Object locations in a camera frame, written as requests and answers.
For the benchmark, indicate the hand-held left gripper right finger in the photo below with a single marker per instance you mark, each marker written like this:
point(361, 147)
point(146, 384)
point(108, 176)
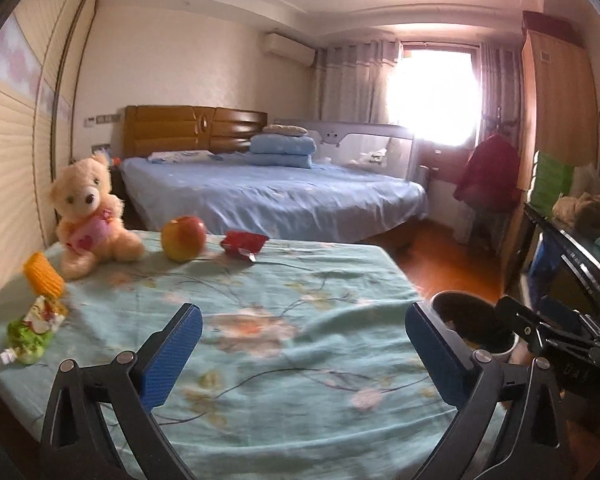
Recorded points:
point(432, 355)

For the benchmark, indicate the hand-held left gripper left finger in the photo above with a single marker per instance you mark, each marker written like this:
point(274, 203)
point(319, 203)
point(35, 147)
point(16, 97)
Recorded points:
point(172, 360)

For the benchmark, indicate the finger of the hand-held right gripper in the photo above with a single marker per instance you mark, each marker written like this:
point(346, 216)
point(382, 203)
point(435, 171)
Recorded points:
point(530, 312)
point(560, 345)

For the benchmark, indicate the black glass cabinet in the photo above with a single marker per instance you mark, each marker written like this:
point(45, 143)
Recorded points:
point(570, 270)

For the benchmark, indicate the brown plush toy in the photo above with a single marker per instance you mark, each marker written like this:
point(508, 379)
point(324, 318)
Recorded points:
point(580, 210)

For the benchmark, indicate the red yellow apple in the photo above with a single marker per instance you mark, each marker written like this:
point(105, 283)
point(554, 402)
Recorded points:
point(182, 237)

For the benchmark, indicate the green boxes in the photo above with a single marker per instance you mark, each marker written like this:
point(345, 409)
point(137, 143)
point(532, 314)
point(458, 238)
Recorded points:
point(552, 185)

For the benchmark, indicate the light green floral tablecloth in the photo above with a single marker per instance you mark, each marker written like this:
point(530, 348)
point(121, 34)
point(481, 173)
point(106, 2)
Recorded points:
point(305, 320)

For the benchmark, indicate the red snack wrapper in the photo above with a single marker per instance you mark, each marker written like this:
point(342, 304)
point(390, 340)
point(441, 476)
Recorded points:
point(242, 241)

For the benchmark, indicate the green juice pouch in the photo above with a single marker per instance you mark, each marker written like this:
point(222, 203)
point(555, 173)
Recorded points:
point(30, 335)

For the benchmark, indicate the red coat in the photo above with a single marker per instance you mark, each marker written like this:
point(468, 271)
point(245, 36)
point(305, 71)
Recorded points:
point(487, 172)

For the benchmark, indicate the dark wooden nightstand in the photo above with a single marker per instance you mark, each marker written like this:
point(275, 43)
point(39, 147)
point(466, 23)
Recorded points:
point(117, 187)

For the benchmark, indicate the cream teddy bear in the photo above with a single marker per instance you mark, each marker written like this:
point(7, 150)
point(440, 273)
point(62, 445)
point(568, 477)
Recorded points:
point(87, 195)

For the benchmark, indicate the wooden coat rack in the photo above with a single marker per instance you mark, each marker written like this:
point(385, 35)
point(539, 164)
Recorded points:
point(500, 120)

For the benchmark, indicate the bed with blue sheet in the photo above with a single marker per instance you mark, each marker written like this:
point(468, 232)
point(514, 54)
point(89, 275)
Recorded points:
point(280, 190)

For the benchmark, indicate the small printed pillow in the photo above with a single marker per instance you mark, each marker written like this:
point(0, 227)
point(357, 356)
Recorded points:
point(180, 156)

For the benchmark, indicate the tall brown wooden cabinet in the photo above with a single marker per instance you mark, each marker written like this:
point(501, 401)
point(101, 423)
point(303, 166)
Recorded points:
point(560, 110)

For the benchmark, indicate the grey patterned curtain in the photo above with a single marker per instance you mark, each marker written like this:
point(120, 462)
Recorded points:
point(350, 85)
point(500, 85)

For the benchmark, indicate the brown wooden headboard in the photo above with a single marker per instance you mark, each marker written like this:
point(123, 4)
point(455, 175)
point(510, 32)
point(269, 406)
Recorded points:
point(180, 127)

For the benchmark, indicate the bright window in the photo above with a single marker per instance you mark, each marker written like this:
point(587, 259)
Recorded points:
point(435, 95)

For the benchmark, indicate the folded blue quilt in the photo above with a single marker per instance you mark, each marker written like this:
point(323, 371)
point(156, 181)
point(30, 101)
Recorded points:
point(282, 147)

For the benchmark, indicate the grey pillow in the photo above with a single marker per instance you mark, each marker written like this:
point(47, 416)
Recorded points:
point(285, 130)

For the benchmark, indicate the cream sliding door wardrobe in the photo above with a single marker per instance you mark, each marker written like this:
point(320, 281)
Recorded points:
point(10, 160)

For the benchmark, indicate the white air conditioner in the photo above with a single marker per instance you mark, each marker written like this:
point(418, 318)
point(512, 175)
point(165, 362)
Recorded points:
point(290, 49)

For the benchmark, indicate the grey bed guard rail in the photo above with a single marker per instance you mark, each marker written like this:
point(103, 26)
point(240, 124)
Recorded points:
point(370, 142)

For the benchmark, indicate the photo frame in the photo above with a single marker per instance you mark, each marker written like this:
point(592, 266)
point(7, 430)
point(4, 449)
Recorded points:
point(101, 149)

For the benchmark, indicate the wall switch panel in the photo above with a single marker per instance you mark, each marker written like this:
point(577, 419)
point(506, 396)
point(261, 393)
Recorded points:
point(102, 119)

